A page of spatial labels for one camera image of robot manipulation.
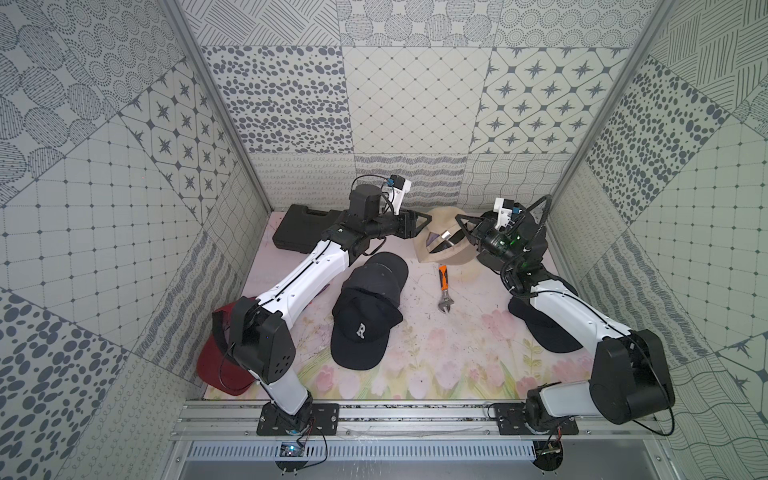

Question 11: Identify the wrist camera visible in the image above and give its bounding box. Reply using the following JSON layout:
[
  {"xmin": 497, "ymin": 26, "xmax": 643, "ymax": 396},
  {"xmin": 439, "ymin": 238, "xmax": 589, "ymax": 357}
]
[
  {"xmin": 493, "ymin": 197, "xmax": 522, "ymax": 231},
  {"xmin": 387, "ymin": 174, "xmax": 412, "ymax": 213}
]

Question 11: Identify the black cap at right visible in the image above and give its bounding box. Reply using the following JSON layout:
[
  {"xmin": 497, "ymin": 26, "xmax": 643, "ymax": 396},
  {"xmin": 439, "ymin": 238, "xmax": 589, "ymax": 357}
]
[{"xmin": 508, "ymin": 297, "xmax": 583, "ymax": 354}]

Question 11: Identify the orange handled adjustable wrench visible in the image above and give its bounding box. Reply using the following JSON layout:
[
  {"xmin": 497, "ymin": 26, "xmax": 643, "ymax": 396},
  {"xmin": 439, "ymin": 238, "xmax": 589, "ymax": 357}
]
[{"xmin": 438, "ymin": 265, "xmax": 454, "ymax": 313}]

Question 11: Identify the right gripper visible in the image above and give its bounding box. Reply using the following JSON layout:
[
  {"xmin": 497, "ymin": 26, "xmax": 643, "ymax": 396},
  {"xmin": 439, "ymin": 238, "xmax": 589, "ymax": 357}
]
[{"xmin": 456, "ymin": 213, "xmax": 523, "ymax": 269}]

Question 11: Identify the red baseball cap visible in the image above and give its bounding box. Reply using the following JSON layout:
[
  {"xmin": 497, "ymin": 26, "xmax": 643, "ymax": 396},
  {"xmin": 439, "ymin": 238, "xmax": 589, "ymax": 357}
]
[{"xmin": 196, "ymin": 303, "xmax": 255, "ymax": 396}]

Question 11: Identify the beige baseball cap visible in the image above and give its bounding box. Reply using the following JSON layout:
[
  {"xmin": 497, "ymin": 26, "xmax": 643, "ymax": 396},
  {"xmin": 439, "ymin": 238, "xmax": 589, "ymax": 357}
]
[{"xmin": 413, "ymin": 206, "xmax": 478, "ymax": 266}]

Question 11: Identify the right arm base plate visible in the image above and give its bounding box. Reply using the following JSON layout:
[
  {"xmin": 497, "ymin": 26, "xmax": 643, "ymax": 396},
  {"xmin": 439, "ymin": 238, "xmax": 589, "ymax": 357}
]
[{"xmin": 487, "ymin": 402, "xmax": 579, "ymax": 436}]

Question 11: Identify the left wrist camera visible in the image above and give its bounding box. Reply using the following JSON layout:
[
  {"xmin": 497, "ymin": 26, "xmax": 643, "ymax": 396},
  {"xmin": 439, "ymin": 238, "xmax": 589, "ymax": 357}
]
[{"xmin": 387, "ymin": 174, "xmax": 412, "ymax": 213}]

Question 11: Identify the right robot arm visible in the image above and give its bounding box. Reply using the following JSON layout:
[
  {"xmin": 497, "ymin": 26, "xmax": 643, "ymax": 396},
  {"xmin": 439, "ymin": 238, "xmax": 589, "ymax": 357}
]
[{"xmin": 455, "ymin": 202, "xmax": 675, "ymax": 433}]

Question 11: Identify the black plastic tool case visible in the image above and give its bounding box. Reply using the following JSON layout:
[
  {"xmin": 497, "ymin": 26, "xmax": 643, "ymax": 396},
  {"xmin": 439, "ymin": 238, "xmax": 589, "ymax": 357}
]
[{"xmin": 272, "ymin": 204, "xmax": 342, "ymax": 254}]

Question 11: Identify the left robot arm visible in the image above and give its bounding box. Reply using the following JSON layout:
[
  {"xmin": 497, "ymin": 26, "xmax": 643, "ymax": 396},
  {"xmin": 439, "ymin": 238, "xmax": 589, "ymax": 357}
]
[{"xmin": 225, "ymin": 175, "xmax": 431, "ymax": 434}]

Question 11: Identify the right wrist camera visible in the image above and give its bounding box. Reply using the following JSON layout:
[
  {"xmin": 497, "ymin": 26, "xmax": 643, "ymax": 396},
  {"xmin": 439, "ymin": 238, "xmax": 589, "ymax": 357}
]
[{"xmin": 493, "ymin": 197, "xmax": 522, "ymax": 231}]

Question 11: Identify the black cap behind front cap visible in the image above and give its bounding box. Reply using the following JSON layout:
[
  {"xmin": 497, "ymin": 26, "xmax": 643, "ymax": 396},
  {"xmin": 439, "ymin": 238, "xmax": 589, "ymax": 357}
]
[{"xmin": 343, "ymin": 252, "xmax": 409, "ymax": 308}]

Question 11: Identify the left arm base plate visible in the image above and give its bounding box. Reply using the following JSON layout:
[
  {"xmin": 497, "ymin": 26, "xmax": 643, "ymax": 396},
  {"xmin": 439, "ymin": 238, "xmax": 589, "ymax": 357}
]
[{"xmin": 256, "ymin": 402, "xmax": 340, "ymax": 436}]

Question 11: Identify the aluminium front rail frame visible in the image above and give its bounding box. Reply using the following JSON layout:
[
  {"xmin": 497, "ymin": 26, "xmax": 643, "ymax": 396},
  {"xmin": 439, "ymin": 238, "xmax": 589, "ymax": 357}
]
[{"xmin": 160, "ymin": 400, "xmax": 681, "ymax": 479}]

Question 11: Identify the black cap with white logo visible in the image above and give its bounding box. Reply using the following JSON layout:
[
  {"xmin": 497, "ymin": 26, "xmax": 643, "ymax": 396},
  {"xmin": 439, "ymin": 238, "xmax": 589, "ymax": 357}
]
[{"xmin": 330, "ymin": 289, "xmax": 403, "ymax": 371}]

